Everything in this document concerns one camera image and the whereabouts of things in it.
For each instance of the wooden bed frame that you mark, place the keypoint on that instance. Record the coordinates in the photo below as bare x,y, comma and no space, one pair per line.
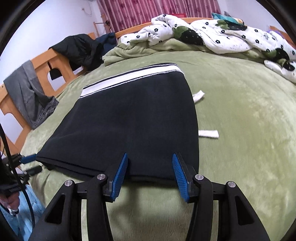
46,67

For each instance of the black pants with white stripe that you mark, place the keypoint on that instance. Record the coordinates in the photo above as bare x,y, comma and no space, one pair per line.
147,114

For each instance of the blue jeans leg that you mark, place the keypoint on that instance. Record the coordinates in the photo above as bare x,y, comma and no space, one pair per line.
21,224

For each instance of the light green folded blanket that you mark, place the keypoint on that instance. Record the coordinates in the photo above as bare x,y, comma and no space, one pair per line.
122,52

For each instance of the white floral quilt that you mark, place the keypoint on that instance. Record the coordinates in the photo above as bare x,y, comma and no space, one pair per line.
278,54

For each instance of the green bed blanket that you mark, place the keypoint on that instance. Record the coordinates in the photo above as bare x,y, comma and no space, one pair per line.
262,164

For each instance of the grey jeans on bedframe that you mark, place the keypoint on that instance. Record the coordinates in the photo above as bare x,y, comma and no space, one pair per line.
28,96

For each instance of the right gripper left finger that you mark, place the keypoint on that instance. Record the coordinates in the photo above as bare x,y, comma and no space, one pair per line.
61,219

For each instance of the person's left hand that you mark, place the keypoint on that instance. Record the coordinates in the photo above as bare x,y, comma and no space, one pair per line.
11,203

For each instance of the black jacket on bedframe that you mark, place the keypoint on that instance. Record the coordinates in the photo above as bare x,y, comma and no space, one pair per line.
84,51

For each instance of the teal pillow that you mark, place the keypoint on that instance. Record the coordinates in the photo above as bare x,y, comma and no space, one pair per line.
228,23

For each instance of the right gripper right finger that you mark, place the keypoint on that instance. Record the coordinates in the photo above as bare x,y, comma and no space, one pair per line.
237,220

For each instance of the maroon striped curtain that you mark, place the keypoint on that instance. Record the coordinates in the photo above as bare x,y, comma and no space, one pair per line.
123,14

